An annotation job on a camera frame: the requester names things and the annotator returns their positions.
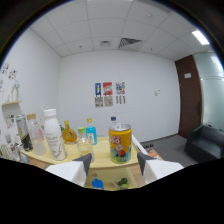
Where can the amber round bottle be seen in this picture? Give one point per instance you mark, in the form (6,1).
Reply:
(69,135)

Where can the dark brown door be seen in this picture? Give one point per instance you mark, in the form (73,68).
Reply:
(188,100)

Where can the glass bowl of limes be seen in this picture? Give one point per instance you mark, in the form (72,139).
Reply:
(122,182)

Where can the wooden wall shelf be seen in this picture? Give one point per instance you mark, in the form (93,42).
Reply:
(11,103)

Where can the square ceiling fixture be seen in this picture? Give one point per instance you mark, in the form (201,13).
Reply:
(105,43)

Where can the white two-tier wooden shelf rack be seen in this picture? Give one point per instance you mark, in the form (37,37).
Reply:
(103,151)

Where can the white wall switch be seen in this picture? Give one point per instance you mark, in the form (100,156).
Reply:
(157,92)

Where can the clear bottle with blue cap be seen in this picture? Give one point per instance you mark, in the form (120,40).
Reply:
(113,120)

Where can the yellow orange drink can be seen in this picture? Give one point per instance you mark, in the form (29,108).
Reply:
(120,145)

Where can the blue wall poster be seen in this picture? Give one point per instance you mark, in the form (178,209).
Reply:
(98,90)

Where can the black sofa chair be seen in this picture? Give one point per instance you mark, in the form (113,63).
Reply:
(205,143)

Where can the white figurine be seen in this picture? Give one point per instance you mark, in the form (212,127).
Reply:
(15,91)

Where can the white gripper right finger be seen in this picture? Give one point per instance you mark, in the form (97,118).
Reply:
(156,168)

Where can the light blue gin bottle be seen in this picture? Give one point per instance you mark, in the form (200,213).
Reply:
(91,133)

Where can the large white bottle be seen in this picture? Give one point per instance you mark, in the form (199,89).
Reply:
(55,136)

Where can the multicolour wall poster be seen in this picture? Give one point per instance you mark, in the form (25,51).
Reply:
(120,88)

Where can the ceiling air vent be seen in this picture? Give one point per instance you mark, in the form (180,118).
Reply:
(130,42)

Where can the tall black yellow can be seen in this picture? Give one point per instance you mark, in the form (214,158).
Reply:
(24,133)

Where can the clear bottle with green cap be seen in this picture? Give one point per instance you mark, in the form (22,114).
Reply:
(84,145)

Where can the white door sign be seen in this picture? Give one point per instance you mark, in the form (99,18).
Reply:
(187,75)

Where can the ceiling light panel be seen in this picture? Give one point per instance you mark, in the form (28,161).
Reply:
(200,37)

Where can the glass bottle with cork lid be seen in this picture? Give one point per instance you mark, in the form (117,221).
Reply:
(36,140)

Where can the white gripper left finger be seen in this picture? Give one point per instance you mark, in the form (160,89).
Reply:
(71,170)

